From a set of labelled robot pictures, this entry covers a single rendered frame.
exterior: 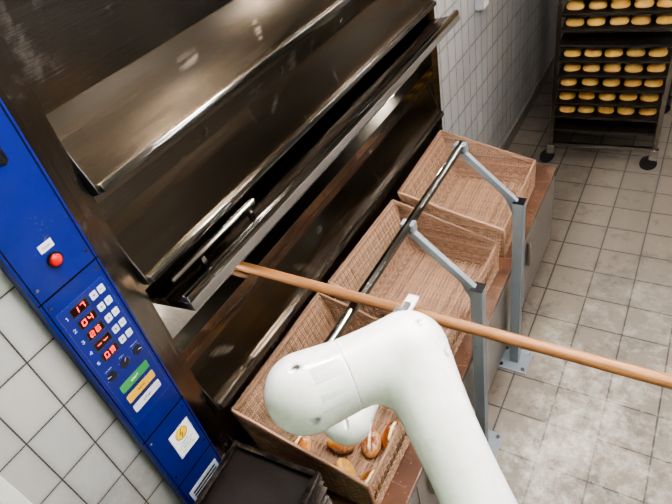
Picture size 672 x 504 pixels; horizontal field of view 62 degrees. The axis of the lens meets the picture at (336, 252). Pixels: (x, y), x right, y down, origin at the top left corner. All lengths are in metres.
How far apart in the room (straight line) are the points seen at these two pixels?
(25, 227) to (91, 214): 0.16
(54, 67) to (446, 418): 0.94
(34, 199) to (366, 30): 1.40
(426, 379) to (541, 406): 1.95
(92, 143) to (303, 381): 0.72
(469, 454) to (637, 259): 2.72
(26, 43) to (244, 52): 0.59
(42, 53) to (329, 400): 0.82
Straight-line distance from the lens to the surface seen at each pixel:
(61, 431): 1.42
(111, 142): 1.30
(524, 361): 2.87
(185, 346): 1.60
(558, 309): 3.12
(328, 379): 0.79
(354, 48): 2.11
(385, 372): 0.81
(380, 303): 1.49
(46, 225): 1.21
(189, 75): 1.45
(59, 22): 1.24
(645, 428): 2.76
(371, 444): 1.90
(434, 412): 0.81
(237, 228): 1.54
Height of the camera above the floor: 2.27
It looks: 40 degrees down
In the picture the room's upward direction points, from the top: 14 degrees counter-clockwise
